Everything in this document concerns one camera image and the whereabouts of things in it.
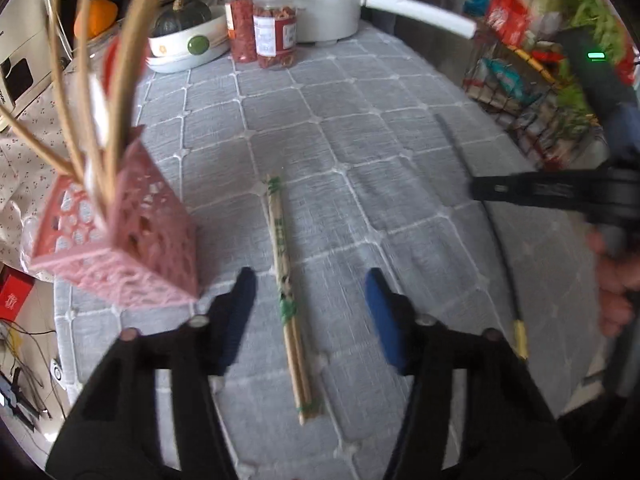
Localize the pink perforated utensil basket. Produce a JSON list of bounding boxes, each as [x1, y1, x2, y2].
[[30, 139, 198, 308]]

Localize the disposable chopsticks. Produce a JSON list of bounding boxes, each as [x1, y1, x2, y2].
[[266, 176, 318, 426]]

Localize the black chopstick gold band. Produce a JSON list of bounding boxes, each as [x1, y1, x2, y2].
[[434, 114, 529, 363]]

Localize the person's right hand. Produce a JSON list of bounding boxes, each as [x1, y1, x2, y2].
[[587, 229, 640, 337]]

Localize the grey quilted table cloth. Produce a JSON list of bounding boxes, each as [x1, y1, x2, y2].
[[53, 24, 601, 480]]

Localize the red box on floor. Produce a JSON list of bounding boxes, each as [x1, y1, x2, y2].
[[0, 266, 35, 321]]

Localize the floral table cloth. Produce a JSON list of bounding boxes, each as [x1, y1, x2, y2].
[[1, 87, 68, 282]]

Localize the white bowl with green knob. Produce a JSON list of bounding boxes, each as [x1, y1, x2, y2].
[[146, 6, 230, 74]]

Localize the short labelled snack jar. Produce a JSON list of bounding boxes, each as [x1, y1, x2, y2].
[[253, 0, 297, 68]]

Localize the tall red-filled jar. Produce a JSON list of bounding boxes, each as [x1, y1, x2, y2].
[[224, 0, 257, 64]]

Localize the dark green pumpkin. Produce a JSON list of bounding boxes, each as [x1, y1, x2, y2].
[[151, 0, 213, 38]]

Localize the cream air fryer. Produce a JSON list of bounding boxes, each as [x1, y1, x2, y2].
[[1, 0, 51, 117]]

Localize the large orange on jar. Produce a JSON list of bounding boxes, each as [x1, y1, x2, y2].
[[88, 0, 118, 39]]

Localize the wire rack with vegetables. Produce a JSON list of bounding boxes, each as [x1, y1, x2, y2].
[[462, 0, 639, 170]]

